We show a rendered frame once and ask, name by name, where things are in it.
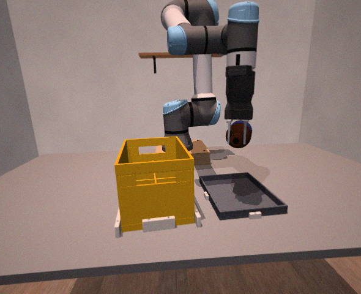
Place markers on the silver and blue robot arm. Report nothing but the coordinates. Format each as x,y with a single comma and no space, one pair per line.
192,29

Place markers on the brown glass bottle with blue label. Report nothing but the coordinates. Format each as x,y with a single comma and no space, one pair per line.
237,134

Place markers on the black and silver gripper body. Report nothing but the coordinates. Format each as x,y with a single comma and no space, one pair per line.
238,83

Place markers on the yellow open-top crate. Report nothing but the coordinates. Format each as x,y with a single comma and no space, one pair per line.
156,184

